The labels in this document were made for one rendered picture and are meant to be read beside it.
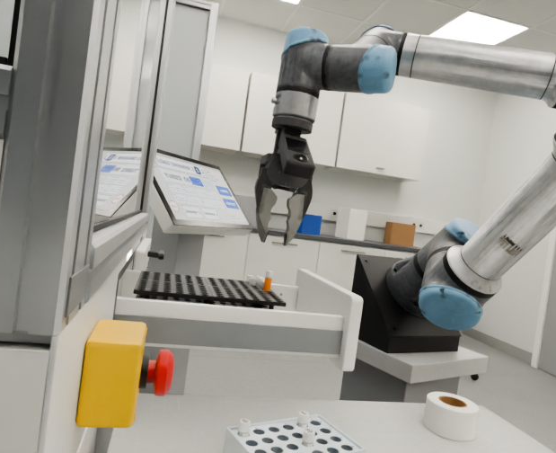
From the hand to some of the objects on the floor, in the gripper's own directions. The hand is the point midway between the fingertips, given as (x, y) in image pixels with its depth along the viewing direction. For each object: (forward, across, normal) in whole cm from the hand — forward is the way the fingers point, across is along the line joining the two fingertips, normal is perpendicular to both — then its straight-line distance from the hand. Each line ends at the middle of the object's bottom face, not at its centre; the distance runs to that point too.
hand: (276, 236), depth 77 cm
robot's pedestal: (+98, -46, -26) cm, 111 cm away
